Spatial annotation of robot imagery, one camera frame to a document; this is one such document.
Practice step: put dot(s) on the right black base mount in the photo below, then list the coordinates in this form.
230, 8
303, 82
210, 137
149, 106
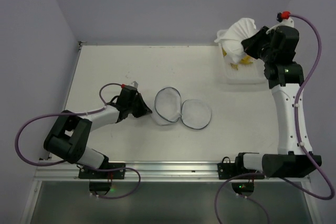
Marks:
227, 169

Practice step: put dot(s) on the yellow bra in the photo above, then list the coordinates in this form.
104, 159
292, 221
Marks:
247, 60

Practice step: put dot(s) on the white plastic basket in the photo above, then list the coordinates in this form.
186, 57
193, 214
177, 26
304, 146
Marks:
252, 73

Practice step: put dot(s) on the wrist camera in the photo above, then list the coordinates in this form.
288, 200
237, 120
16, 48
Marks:
134, 84
283, 19

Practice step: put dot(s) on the white mesh laundry bag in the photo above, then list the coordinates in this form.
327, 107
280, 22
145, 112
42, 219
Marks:
170, 108

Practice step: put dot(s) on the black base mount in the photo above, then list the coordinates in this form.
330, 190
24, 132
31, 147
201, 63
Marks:
101, 181
227, 169

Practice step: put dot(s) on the aluminium mounting rail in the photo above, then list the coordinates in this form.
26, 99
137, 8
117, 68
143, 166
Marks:
153, 171

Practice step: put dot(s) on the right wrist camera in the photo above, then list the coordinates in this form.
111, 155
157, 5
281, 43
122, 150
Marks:
283, 19

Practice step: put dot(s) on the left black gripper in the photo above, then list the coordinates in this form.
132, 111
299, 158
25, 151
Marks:
137, 105

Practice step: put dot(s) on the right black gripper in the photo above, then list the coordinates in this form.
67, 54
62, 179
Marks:
253, 43

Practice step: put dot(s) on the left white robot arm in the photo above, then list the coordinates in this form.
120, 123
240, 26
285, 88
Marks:
69, 135

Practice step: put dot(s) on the white bra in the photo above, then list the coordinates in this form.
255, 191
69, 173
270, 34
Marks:
231, 39

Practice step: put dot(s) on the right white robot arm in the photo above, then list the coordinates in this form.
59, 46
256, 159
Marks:
295, 158

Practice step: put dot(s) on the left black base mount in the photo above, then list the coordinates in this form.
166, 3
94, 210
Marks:
101, 181

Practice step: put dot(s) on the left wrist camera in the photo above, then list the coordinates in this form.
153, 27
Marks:
134, 84

